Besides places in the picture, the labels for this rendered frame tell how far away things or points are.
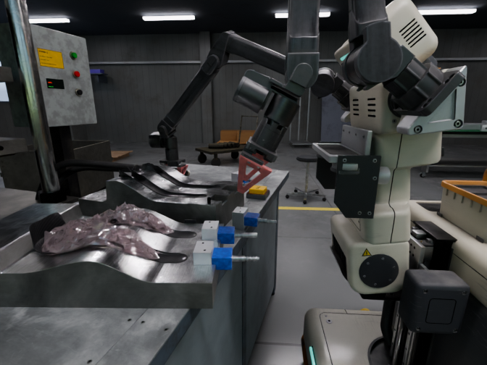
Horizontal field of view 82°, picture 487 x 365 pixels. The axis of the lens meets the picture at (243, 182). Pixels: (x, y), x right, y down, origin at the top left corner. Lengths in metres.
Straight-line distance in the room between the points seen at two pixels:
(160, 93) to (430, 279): 9.15
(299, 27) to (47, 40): 1.17
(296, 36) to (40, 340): 0.66
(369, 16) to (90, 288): 0.69
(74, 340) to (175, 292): 0.17
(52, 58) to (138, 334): 1.24
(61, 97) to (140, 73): 8.33
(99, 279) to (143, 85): 9.28
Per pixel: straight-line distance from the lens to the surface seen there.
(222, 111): 9.06
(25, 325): 0.65
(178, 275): 0.56
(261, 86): 0.57
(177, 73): 9.40
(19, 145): 1.33
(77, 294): 0.62
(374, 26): 0.58
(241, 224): 0.84
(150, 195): 0.91
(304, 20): 0.58
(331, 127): 8.63
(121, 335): 0.55
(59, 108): 1.51
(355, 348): 1.29
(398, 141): 0.80
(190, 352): 0.77
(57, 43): 1.56
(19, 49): 1.31
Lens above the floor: 1.16
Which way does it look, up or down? 15 degrees down
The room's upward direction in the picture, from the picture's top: straight up
